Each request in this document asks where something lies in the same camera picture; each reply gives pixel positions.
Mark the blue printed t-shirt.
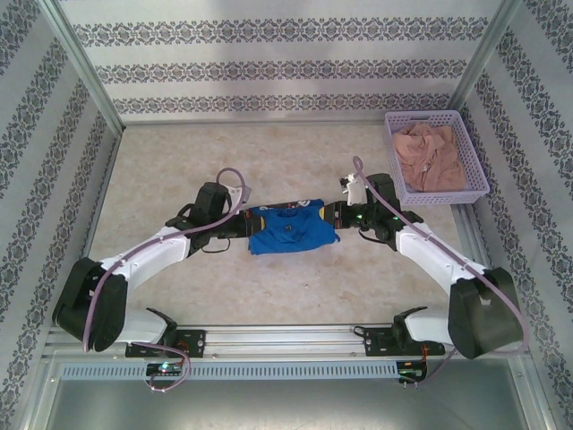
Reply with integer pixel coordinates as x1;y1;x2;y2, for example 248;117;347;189
247;198;341;257

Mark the peach crumpled cloth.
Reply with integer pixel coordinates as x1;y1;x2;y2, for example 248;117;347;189
391;123;469;193

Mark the lavender plastic basket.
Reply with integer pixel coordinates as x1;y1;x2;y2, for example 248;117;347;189
383;109;490;207

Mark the aluminium table edge rail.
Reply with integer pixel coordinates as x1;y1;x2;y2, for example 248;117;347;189
121;118;387;126

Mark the aluminium side rail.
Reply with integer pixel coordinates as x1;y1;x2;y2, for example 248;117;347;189
449;203;527;326

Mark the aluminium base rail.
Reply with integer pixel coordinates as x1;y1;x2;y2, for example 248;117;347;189
44;322;525;360

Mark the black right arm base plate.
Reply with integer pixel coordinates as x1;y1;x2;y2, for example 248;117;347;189
364;326;447;358

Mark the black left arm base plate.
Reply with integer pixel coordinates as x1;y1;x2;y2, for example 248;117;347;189
124;329;207;358

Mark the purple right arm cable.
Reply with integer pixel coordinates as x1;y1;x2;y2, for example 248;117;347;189
352;155;528;389

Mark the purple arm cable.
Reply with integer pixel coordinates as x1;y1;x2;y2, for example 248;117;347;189
82;168;248;396
352;155;528;389

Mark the grey slotted cable duct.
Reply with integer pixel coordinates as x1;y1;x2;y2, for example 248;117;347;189
60;360;426;382

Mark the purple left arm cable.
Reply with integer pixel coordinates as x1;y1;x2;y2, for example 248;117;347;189
82;168;248;396

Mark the aluminium frame post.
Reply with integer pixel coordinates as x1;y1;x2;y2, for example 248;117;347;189
42;0;126;133
447;0;525;113

